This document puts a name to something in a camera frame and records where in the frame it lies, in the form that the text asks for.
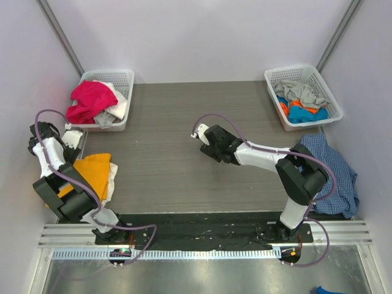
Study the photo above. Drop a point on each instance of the right white plastic basket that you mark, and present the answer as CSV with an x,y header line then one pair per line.
x,y
305,74

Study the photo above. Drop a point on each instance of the red white printed t shirt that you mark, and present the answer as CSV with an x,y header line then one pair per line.
x,y
111,183

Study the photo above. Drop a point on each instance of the blue checkered shirt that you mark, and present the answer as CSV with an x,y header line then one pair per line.
x,y
344,200

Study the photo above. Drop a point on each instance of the white plastic basket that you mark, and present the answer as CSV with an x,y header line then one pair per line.
x,y
305,74
123,81

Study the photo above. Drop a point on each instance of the orange yellow t shirt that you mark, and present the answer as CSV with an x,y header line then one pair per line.
x,y
96,171

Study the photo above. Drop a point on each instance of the left white plastic basket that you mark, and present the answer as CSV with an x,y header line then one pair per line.
x,y
123,81

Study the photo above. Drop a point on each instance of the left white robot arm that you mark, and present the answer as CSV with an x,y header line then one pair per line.
x,y
76,190

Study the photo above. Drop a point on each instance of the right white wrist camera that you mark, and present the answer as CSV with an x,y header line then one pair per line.
x,y
199,133

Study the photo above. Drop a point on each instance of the pink t shirt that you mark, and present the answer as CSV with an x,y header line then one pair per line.
x,y
92,98

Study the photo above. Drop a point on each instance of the white slotted cable duct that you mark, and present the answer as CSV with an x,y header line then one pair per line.
x,y
118,254

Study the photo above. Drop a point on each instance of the blue t shirt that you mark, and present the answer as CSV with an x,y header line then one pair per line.
x,y
296,113

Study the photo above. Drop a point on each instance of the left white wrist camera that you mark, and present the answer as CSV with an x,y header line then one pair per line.
x,y
71,137

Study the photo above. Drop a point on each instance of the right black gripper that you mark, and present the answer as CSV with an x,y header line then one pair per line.
x,y
211,147

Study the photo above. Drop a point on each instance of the grey t shirt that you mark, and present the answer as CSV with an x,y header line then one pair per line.
x,y
305,93

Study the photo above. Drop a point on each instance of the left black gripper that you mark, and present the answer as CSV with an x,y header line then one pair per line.
x,y
71,154

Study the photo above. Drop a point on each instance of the white grey garment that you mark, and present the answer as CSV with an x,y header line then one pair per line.
x,y
106,118

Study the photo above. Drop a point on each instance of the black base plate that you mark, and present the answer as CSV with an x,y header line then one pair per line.
x,y
201,231

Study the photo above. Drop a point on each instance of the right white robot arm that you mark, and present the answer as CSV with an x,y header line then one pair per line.
x,y
301,177

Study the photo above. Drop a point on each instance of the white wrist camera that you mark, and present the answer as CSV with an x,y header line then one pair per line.
x,y
199,133
71,137

